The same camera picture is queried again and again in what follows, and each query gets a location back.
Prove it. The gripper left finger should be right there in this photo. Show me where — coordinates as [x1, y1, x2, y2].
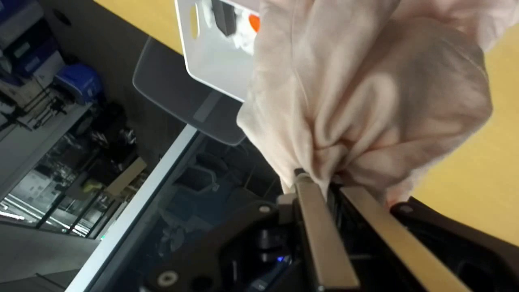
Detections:
[293, 167, 362, 292]

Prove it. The grey office chair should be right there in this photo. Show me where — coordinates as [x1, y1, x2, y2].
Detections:
[132, 36, 249, 148]

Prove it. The pale pink shirt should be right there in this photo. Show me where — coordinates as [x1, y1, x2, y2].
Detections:
[236, 0, 519, 209]

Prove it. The white plastic storage bin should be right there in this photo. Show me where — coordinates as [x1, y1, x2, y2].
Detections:
[174, 0, 263, 104]

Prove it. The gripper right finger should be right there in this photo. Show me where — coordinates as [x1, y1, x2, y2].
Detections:
[340, 185, 474, 292]

